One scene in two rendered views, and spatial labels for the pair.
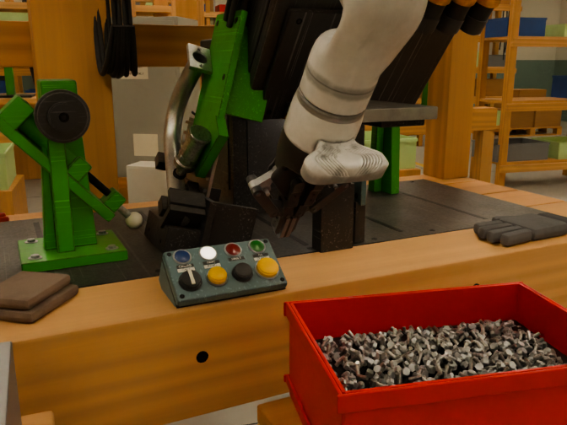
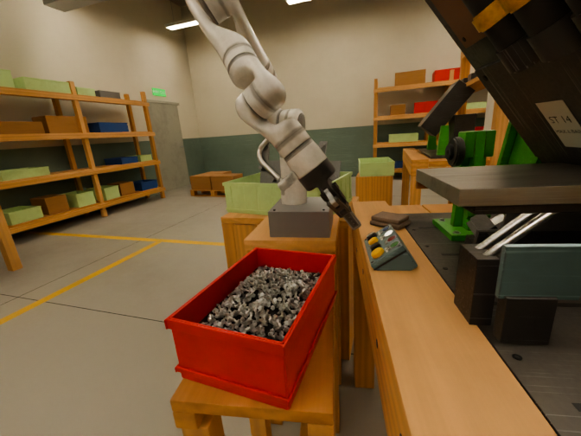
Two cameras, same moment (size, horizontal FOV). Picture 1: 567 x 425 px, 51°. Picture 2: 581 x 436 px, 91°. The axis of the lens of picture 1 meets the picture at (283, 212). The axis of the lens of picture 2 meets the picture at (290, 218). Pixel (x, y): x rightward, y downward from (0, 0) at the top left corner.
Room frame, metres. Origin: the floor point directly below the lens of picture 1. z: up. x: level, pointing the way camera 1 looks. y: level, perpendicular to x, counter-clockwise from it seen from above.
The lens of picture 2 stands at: (0.93, -0.56, 1.19)
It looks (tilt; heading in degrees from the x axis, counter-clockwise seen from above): 16 degrees down; 125
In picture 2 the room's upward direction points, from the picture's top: 4 degrees counter-clockwise
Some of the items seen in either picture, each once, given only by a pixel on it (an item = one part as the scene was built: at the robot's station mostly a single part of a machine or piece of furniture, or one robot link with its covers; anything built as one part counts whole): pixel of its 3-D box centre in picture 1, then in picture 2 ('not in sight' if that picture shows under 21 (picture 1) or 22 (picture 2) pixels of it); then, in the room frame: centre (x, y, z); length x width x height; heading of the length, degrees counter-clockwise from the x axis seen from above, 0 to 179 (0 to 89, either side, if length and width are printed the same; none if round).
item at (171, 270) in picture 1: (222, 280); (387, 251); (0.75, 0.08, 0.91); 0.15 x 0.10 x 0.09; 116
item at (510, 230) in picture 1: (521, 226); not in sight; (1.02, -0.42, 0.91); 0.20 x 0.11 x 0.03; 119
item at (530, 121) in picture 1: (518, 111); not in sight; (10.38, -4.04, 0.37); 1.20 x 0.81 x 0.74; 108
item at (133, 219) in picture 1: (125, 212); not in sight; (0.93, 0.26, 0.96); 0.06 x 0.03 x 0.06; 116
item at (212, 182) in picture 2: not in sight; (222, 182); (-3.98, 3.89, 0.22); 1.20 x 0.81 x 0.44; 11
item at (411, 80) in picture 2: not in sight; (445, 125); (0.08, 6.76, 1.14); 3.01 x 0.54 x 2.28; 16
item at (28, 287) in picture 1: (29, 294); (390, 220); (0.69, 0.32, 0.91); 0.10 x 0.08 x 0.03; 167
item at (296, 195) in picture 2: not in sight; (293, 179); (0.34, 0.32, 1.03); 0.09 x 0.09 x 0.17; 25
